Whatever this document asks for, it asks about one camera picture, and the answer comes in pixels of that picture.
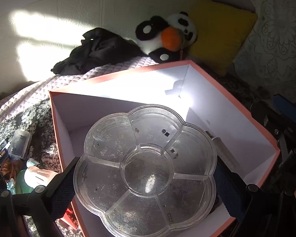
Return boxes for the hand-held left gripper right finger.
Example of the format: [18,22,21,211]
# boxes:
[212,157,296,237]

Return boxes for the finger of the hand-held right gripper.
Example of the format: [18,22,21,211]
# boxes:
[272,94,296,127]
[250,102,296,158]

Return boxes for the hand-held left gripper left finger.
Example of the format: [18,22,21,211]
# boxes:
[0,156,81,237]

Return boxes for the white tube light bulb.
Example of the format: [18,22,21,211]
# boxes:
[204,130,240,173]

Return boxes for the clear flower-shaped plastic box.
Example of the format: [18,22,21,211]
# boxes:
[73,104,217,230]

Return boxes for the pink cardboard box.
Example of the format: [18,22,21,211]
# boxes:
[49,60,281,237]

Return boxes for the white ribbed light bulb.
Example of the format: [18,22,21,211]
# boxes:
[23,158,60,188]

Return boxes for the green small bottle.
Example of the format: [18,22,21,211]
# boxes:
[15,170,35,194]

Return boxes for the small clear case dark contents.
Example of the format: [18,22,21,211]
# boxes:
[8,129,31,158]

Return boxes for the white lace pillow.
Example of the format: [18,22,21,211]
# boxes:
[233,0,296,104]

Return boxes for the yellow pillow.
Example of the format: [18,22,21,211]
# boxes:
[186,0,258,76]

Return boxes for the panda plush toy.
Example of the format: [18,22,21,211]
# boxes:
[135,11,198,63]

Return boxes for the black cloth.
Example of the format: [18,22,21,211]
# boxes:
[51,28,148,76]

